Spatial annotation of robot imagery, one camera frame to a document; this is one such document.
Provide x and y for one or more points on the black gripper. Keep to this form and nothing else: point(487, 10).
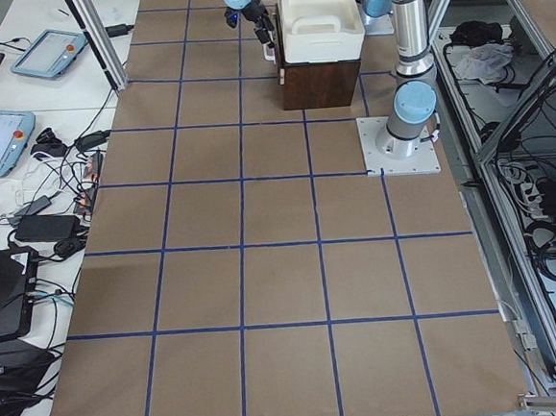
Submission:
point(254, 12)

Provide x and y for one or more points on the white drawer handle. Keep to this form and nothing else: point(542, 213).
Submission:
point(269, 54)

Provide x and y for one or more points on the light wooden drawer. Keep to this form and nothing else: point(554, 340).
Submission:
point(279, 48)

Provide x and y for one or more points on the dark brown wooden cabinet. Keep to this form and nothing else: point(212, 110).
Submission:
point(319, 85)

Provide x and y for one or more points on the white plastic tray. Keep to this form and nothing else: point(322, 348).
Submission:
point(320, 30)

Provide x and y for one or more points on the black power adapter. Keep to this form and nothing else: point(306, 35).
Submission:
point(119, 30)

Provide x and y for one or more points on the white crumpled cloth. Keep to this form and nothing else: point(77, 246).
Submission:
point(486, 63)

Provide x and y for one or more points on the far blue teach pendant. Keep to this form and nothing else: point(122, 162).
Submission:
point(50, 54)

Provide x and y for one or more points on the large black power brick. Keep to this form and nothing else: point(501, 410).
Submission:
point(48, 228)

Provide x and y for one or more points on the black laptop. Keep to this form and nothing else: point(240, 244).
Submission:
point(18, 269)

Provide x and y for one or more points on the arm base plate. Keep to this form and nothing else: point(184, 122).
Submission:
point(378, 26)
point(385, 155)

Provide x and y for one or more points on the aluminium frame post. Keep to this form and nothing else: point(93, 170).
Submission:
point(92, 27)

